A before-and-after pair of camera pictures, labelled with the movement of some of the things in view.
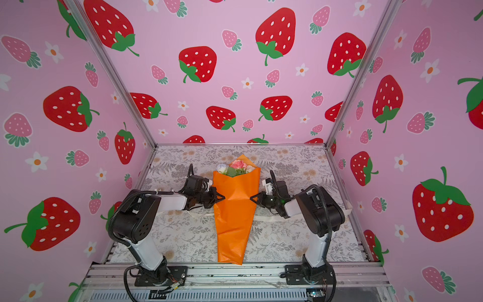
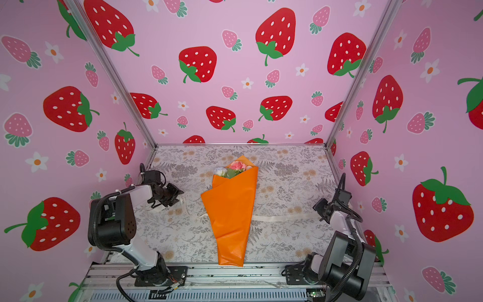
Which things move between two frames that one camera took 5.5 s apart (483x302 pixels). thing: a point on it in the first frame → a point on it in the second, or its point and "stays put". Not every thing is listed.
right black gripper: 261,201 → 321,204
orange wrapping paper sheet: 236,213 stays put
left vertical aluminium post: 113,69 stays put
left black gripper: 212,191 → 175,191
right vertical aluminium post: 389,13 stays put
